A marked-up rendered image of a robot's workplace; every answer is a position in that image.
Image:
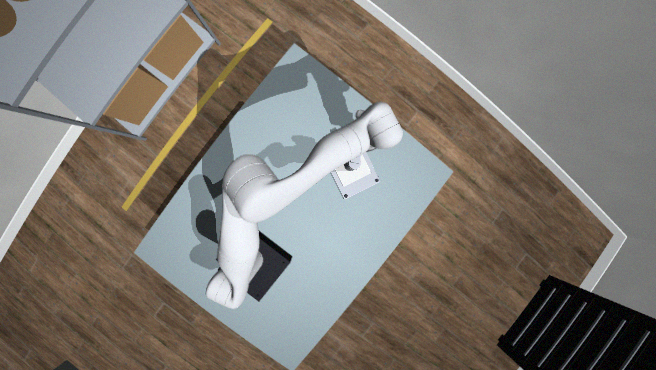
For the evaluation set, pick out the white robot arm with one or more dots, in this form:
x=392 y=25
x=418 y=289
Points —
x=257 y=194

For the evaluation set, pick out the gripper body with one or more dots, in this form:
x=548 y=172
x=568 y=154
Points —
x=358 y=113

